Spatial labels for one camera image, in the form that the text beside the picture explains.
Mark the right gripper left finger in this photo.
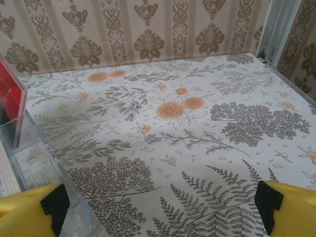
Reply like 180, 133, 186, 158
0, 184, 70, 237

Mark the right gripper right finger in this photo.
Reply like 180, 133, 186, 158
254, 180, 316, 237

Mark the clear acrylic card stand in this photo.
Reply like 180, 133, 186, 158
0, 108, 94, 237

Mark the right aluminium corner post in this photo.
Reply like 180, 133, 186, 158
256, 0, 302, 65

